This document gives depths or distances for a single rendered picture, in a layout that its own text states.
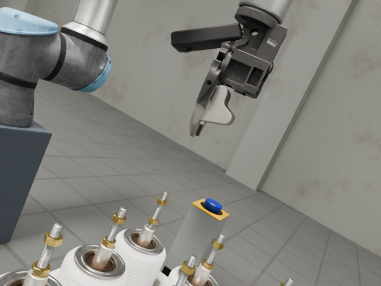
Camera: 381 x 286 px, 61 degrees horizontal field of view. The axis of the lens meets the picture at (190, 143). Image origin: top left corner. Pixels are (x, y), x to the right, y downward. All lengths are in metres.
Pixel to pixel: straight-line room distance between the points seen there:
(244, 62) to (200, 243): 0.39
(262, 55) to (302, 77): 2.30
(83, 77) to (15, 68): 0.15
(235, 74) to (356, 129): 2.42
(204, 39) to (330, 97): 2.45
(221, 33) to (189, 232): 0.41
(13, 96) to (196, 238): 0.48
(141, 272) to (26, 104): 0.44
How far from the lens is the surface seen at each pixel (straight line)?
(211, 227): 0.69
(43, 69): 0.79
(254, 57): 0.50
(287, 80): 2.83
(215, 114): 0.50
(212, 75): 0.49
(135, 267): 0.57
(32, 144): 0.81
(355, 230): 2.92
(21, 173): 0.84
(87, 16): 0.84
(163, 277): 0.68
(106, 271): 0.49
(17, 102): 0.77
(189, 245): 0.72
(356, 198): 2.89
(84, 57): 0.82
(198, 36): 0.54
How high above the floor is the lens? 0.52
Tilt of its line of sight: 8 degrees down
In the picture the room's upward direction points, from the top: 25 degrees clockwise
